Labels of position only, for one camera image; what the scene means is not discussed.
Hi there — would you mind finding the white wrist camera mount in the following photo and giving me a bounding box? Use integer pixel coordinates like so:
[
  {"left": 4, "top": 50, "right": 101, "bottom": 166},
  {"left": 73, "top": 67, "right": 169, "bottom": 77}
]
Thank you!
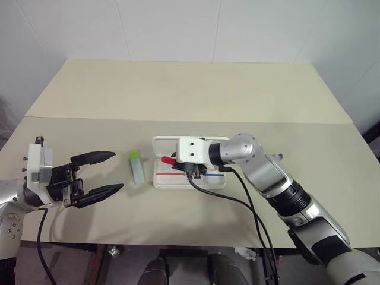
[
  {"left": 175, "top": 137, "right": 221, "bottom": 172},
  {"left": 23, "top": 136, "right": 55, "bottom": 205}
]

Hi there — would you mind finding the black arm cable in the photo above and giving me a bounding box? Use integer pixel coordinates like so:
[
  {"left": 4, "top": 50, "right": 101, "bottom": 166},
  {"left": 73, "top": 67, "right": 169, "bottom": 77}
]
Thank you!
[
  {"left": 218, "top": 164, "right": 271, "bottom": 285},
  {"left": 36, "top": 207, "right": 57, "bottom": 285}
]

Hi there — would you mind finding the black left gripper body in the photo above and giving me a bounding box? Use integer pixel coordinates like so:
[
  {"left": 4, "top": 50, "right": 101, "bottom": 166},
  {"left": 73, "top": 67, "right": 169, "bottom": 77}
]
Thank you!
[{"left": 46, "top": 161, "right": 86, "bottom": 209}]

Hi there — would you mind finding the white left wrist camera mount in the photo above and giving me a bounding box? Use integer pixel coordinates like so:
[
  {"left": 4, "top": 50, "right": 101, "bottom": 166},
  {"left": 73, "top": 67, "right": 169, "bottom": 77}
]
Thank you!
[{"left": 23, "top": 136, "right": 55, "bottom": 205}]

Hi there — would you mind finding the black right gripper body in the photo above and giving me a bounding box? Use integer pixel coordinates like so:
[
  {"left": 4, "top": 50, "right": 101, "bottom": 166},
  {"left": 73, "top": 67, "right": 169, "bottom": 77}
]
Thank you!
[{"left": 183, "top": 161, "right": 208, "bottom": 180}]

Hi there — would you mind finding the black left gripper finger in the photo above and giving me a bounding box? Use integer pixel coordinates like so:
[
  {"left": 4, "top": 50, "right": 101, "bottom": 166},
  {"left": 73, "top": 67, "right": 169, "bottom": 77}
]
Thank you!
[
  {"left": 69, "top": 150, "right": 116, "bottom": 167},
  {"left": 72, "top": 183, "right": 124, "bottom": 209}
]

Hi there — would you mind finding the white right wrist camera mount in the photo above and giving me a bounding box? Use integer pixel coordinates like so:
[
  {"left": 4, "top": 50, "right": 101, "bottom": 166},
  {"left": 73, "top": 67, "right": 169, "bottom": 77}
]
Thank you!
[{"left": 175, "top": 137, "right": 221, "bottom": 172}]

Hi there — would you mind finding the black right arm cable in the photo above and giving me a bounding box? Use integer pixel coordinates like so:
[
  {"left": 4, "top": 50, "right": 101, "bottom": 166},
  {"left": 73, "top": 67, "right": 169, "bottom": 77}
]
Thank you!
[{"left": 218, "top": 164, "right": 271, "bottom": 285}]

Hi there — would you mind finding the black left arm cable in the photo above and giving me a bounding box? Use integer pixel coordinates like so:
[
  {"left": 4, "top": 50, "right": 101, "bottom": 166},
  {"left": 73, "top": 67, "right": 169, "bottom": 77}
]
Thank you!
[{"left": 36, "top": 207, "right": 57, "bottom": 285}]

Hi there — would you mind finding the crumpled white paper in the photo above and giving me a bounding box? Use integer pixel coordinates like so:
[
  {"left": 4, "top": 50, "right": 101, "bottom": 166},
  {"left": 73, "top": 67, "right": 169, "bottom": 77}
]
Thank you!
[{"left": 234, "top": 246, "right": 257, "bottom": 262}]

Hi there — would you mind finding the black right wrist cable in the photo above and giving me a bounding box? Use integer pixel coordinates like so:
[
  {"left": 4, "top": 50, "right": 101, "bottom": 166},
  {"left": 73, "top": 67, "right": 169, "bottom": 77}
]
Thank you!
[{"left": 185, "top": 169, "right": 281, "bottom": 285}]

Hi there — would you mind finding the dark rounded shape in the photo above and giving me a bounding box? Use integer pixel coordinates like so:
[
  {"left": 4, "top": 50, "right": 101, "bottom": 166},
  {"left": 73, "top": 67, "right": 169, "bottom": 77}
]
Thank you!
[{"left": 137, "top": 256, "right": 167, "bottom": 285}]

